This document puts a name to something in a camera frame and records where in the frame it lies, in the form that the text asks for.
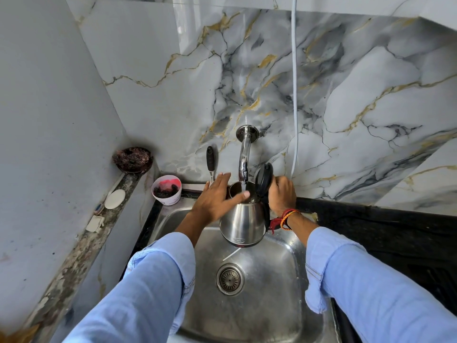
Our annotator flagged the person's left hand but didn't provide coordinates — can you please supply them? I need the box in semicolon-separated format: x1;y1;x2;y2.
192;172;251;223

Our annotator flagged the person's right hand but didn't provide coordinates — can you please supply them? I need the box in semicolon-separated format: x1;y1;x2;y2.
268;176;297;219

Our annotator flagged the steel electric kettle black lid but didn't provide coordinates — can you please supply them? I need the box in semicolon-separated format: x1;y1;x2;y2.
219;163;274;248

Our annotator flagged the person's right forearm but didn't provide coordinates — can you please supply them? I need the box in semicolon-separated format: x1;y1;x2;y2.
277;209;457;343

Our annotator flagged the person's left forearm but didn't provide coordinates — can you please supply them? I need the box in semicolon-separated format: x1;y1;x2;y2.
64;210;221;343

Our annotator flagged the red orange thread wristband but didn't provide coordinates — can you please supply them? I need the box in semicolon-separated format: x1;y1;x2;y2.
269;208;303;235

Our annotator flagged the white plastic cup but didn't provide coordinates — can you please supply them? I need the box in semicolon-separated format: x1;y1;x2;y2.
151;175;183;206

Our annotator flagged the dark scouring pad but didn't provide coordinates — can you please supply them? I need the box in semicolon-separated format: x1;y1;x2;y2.
154;183;179;199

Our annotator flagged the round metal sink strainer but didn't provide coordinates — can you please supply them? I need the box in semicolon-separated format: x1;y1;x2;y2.
215;263;246;296

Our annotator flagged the brown bowl with steel scrubber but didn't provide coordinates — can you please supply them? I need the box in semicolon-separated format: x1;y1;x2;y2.
112;146;154;176

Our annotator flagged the stainless steel sink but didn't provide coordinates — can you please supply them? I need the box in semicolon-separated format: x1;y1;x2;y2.
148;196;341;343

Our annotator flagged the white oval soap bar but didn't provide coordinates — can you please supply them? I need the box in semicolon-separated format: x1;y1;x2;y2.
104;189;126;210

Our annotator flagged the small white plastic piece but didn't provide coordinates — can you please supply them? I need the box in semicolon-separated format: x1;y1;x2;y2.
85;215;105;233

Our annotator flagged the chrome wall faucet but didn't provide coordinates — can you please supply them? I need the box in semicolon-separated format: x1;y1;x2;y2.
236;125;260;185

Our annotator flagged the black handled kitchen tool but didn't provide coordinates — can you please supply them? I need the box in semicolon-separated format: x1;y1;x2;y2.
206;146;218;185

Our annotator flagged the white hanging hose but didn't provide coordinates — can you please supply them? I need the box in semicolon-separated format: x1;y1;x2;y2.
290;0;300;180

